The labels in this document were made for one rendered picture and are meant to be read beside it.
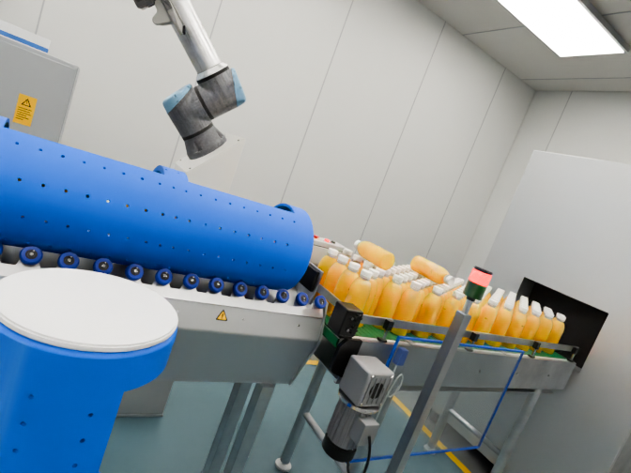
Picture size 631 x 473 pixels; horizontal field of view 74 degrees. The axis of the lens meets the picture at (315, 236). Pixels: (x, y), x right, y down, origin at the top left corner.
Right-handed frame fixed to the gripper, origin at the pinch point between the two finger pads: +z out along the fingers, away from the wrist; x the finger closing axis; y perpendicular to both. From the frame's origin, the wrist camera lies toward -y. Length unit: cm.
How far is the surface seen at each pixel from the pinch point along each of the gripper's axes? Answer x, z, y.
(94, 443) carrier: 76, 44, 36
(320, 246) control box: -28, 92, -6
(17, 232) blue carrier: 31, 20, 51
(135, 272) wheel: 25, 43, 39
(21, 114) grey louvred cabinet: -116, -3, 98
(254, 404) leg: 20, 108, 38
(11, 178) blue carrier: 31, 10, 44
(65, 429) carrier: 77, 38, 37
